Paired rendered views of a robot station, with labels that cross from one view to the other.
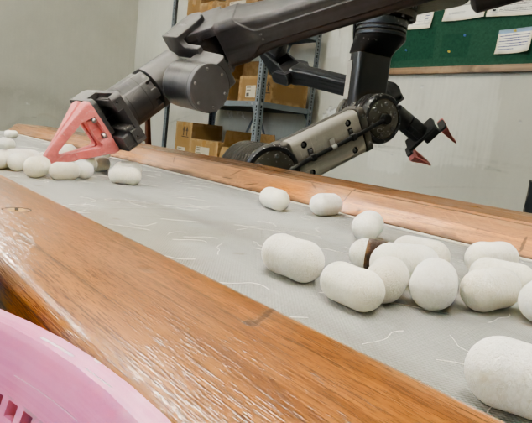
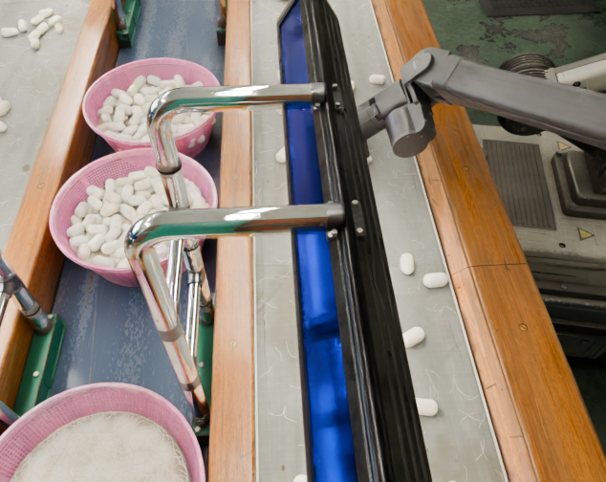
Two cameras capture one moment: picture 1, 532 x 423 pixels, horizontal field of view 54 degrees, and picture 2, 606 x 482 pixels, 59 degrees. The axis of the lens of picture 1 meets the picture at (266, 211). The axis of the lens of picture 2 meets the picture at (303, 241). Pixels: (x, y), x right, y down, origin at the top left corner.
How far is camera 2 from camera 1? 0.63 m
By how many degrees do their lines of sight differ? 53
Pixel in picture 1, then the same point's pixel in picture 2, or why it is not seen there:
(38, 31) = not seen: outside the picture
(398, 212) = (470, 309)
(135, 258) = (242, 405)
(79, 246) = (233, 392)
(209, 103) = (409, 152)
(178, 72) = (391, 127)
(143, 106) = (372, 131)
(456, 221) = (484, 342)
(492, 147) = not seen: outside the picture
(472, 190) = not seen: outside the picture
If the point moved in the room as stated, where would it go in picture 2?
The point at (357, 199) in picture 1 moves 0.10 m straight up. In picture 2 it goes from (465, 277) to (483, 235)
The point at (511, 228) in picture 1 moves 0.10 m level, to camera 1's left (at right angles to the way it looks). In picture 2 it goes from (496, 372) to (429, 331)
